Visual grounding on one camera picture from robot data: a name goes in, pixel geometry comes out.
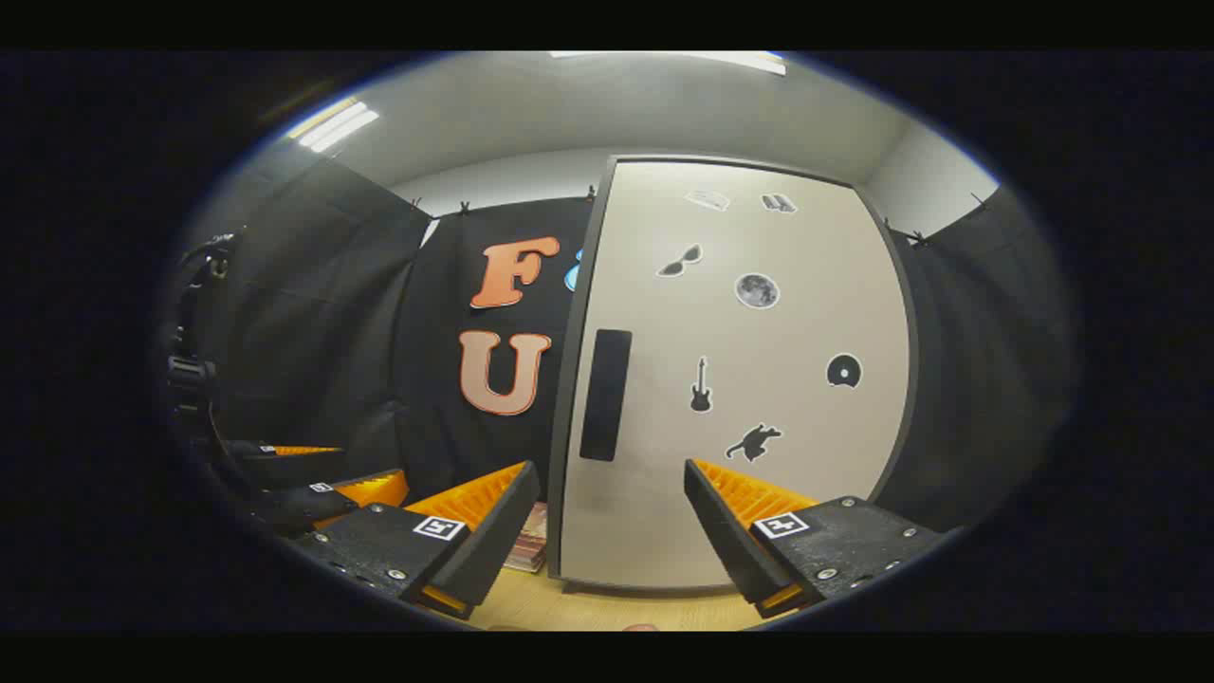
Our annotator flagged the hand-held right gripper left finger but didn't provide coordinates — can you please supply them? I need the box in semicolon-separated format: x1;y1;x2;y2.
289;461;543;622

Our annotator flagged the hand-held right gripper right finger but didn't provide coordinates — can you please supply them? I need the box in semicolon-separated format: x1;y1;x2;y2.
683;458;950;620

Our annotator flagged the white cabinet door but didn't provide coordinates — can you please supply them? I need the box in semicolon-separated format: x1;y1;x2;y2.
558;159;913;591

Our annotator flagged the black door handle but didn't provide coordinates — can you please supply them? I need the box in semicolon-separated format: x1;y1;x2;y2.
579;328;635;464

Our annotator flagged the grey cabinet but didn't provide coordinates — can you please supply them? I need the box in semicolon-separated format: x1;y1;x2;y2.
547;154;921;598

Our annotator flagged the stack of books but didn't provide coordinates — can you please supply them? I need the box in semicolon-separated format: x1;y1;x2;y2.
503;502;550;574

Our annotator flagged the black backdrop cloth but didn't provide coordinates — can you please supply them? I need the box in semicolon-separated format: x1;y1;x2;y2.
166;142;1077;534

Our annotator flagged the long ceiling light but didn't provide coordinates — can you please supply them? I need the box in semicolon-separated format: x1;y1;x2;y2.
287;98;381;155

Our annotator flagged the wide ceiling light panel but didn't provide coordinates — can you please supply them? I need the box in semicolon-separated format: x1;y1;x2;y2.
548;51;789;77

